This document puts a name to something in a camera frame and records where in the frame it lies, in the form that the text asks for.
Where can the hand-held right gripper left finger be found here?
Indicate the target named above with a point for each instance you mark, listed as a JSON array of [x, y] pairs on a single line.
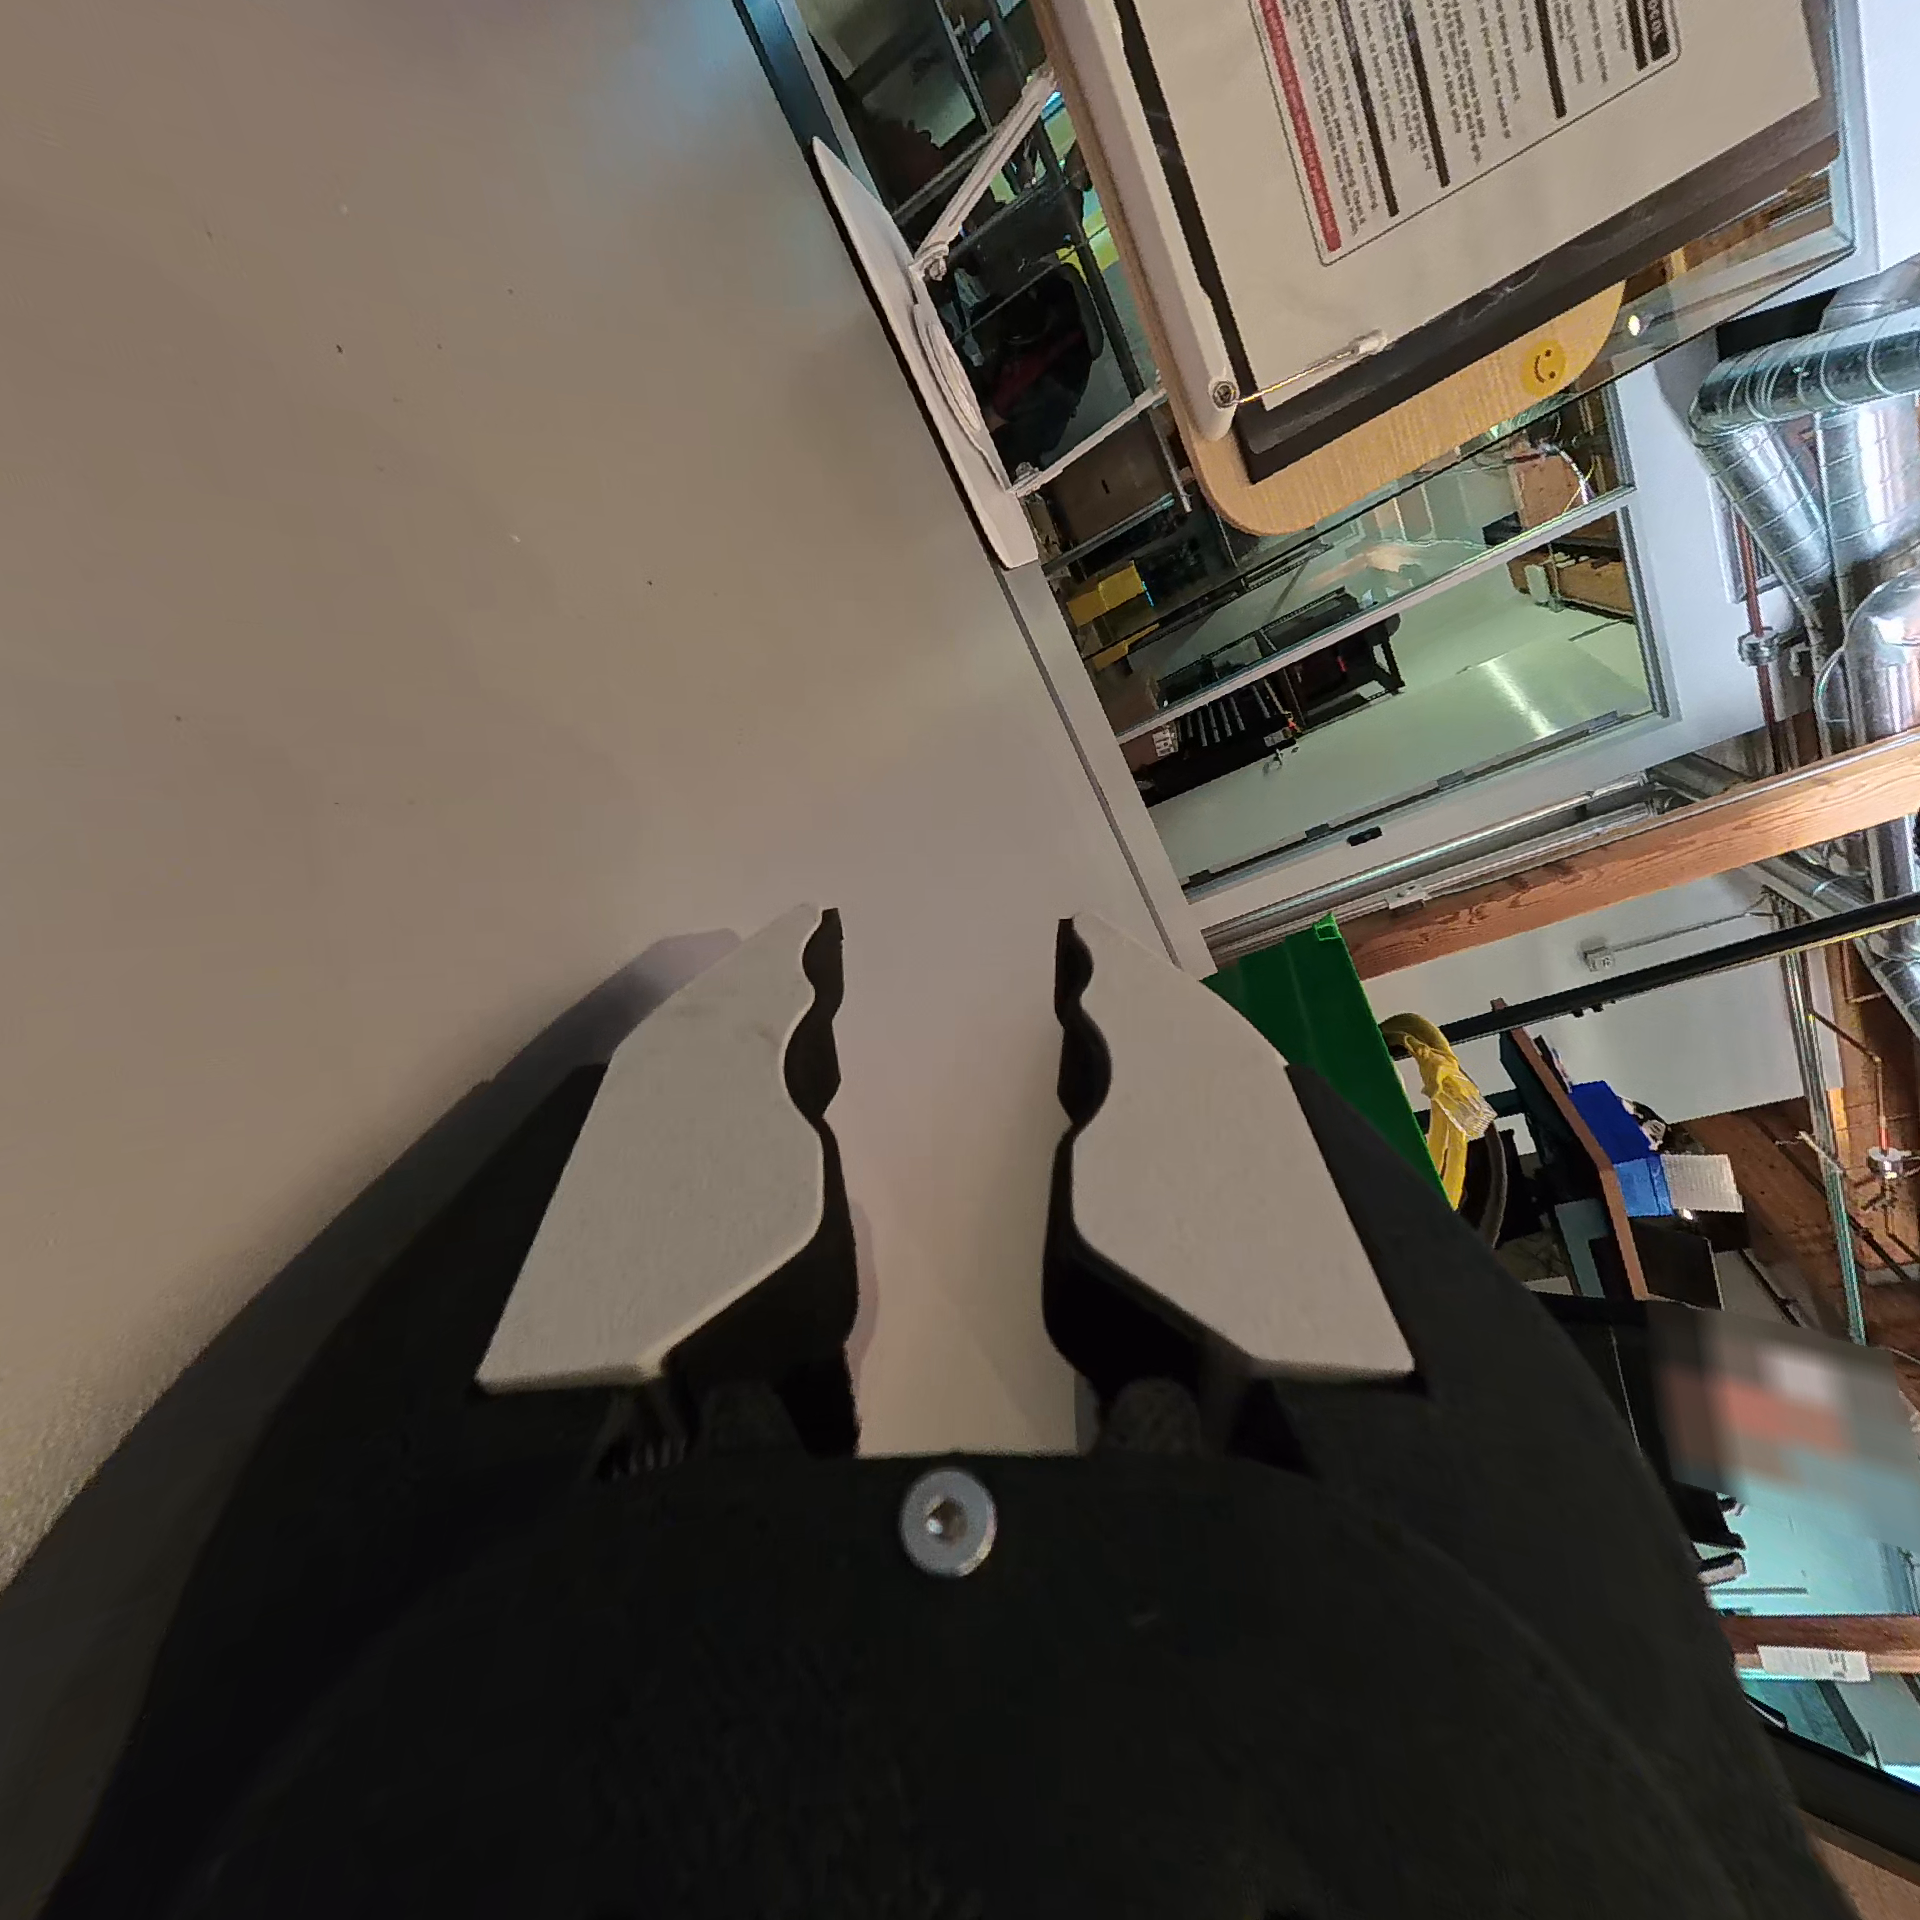
[[675, 1171]]

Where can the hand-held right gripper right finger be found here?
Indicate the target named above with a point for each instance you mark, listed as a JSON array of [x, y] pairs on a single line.
[[1215, 1184]]

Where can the white desk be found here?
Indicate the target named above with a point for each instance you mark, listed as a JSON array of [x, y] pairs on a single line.
[[375, 600]]

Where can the green plastic bin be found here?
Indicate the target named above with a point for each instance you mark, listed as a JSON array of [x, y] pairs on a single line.
[[1321, 1020]]

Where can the blue storage bin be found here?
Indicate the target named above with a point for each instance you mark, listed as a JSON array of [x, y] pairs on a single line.
[[1621, 1148]]

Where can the wooden ceiling beam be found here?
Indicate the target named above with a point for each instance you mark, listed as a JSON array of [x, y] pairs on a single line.
[[1621, 856]]

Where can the black metal pole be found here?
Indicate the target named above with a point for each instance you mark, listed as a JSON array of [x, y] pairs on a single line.
[[1695, 960]]

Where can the glass window pane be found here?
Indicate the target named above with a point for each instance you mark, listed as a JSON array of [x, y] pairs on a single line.
[[1425, 661]]

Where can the wooden board with smiley sticker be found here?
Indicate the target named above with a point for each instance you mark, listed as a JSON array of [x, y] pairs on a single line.
[[1395, 435]]

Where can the clipboard with printed sheet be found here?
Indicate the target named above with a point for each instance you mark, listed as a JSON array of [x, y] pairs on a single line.
[[1441, 166]]

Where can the silver ventilation duct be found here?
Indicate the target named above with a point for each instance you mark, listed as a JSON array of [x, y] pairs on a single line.
[[1799, 435]]

